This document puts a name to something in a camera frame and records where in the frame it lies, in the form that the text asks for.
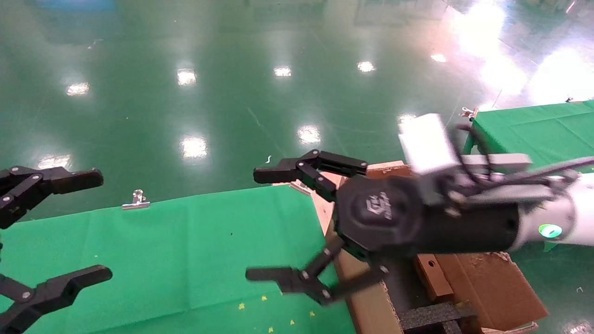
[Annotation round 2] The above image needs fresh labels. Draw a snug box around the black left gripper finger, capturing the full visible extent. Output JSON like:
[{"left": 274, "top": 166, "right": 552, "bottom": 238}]
[
  {"left": 0, "top": 166, "right": 104, "bottom": 231},
  {"left": 0, "top": 265, "right": 113, "bottom": 334}
]

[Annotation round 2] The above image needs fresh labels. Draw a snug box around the black foam block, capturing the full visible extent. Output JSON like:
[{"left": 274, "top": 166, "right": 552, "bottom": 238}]
[{"left": 398, "top": 301, "right": 479, "bottom": 334}]

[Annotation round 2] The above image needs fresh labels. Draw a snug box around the neighbouring green cloth table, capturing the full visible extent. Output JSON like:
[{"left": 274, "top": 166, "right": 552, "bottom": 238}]
[{"left": 461, "top": 99, "right": 594, "bottom": 173}]

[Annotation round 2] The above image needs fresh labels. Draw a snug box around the green table cloth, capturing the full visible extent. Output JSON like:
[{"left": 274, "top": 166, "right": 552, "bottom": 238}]
[{"left": 0, "top": 184, "right": 356, "bottom": 334}]

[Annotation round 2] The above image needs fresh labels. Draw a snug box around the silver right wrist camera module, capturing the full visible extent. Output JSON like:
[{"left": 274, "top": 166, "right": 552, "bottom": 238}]
[{"left": 398, "top": 113, "right": 533, "bottom": 206}]

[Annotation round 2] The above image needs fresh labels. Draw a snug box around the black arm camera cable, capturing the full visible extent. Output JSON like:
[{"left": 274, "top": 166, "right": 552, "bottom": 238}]
[{"left": 456, "top": 122, "right": 594, "bottom": 187}]

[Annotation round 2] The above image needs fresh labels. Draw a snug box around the small cardboard box with hole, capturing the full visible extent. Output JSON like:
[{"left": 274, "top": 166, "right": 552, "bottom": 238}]
[{"left": 414, "top": 253, "right": 455, "bottom": 304}]

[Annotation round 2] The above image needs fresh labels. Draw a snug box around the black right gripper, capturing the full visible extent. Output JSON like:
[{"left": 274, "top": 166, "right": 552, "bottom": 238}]
[{"left": 245, "top": 149, "right": 521, "bottom": 307}]

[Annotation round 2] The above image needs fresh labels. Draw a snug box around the large open cardboard carton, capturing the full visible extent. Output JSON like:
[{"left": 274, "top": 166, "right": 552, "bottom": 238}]
[{"left": 334, "top": 250, "right": 549, "bottom": 334}]

